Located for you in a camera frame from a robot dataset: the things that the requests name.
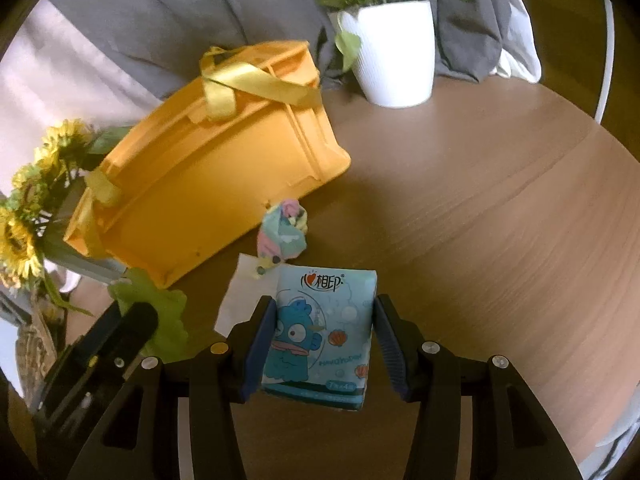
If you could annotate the pale pink curtain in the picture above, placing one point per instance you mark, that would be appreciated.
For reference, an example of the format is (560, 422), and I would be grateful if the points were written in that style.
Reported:
(45, 75)

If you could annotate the white crumpled cloth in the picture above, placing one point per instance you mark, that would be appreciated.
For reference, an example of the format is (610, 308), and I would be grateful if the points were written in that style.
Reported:
(617, 445)

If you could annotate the white sheer curtain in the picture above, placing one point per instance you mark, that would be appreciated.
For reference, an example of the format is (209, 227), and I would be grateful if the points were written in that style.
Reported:
(517, 60)

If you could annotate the sunflower bouquet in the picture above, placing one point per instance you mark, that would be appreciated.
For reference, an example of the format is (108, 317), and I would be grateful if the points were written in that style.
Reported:
(25, 210)

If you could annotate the pastel rainbow plush toy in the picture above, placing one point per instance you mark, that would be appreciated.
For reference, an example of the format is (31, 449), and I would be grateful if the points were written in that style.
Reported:
(282, 235)

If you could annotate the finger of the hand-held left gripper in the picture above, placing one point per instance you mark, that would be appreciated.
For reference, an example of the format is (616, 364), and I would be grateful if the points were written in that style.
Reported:
(135, 321)

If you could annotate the grey curtain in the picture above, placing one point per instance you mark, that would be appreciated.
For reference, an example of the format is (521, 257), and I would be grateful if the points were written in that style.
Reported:
(225, 5)

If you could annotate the white plant pot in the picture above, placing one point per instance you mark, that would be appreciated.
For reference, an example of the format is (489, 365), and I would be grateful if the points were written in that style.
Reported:
(395, 55)

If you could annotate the white paper napkin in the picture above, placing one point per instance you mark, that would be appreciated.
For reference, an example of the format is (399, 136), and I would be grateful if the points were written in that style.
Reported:
(240, 295)

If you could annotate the white curved rail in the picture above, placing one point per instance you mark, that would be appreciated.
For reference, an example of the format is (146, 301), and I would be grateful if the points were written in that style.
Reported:
(607, 60)

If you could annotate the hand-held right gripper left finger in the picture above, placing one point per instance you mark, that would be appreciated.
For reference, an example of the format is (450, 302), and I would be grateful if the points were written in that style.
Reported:
(257, 350)

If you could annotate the grey ribbed vase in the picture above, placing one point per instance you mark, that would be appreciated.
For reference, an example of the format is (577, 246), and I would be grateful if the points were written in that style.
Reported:
(67, 255)

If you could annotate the orange plastic crate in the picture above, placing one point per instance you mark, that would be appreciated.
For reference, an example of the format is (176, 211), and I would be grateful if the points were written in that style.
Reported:
(200, 175)

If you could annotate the green plush toy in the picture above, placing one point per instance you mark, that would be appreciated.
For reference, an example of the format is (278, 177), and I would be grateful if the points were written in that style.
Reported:
(160, 305)

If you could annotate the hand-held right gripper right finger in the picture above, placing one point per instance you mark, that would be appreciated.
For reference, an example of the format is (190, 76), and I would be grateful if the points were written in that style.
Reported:
(387, 350)

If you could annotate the blue cartoon tissue pack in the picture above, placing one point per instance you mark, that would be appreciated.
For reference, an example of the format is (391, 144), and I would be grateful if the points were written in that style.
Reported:
(320, 330)

